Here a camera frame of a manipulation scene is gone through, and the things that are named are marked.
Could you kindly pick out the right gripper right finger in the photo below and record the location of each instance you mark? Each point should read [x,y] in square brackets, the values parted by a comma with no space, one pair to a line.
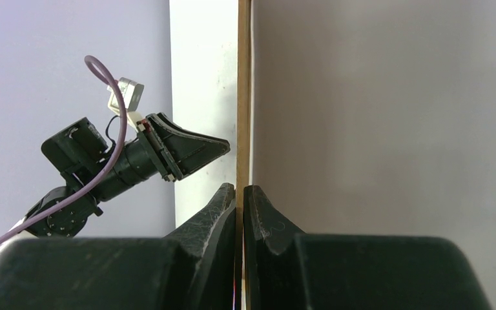
[272,264]

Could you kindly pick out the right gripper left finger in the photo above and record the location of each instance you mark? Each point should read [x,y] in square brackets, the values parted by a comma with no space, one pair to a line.
[203,273]

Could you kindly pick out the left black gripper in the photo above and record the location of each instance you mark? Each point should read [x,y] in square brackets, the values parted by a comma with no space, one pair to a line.
[163,148]

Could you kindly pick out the brown backing board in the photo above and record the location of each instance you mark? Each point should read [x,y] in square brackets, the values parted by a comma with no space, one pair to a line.
[243,136]

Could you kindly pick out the photo print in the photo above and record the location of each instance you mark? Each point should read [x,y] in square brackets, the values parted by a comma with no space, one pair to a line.
[379,117]

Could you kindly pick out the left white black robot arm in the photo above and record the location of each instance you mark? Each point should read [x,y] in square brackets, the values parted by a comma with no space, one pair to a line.
[79,179]

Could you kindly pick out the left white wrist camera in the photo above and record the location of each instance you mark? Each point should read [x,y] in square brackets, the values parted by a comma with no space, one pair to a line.
[132,92]

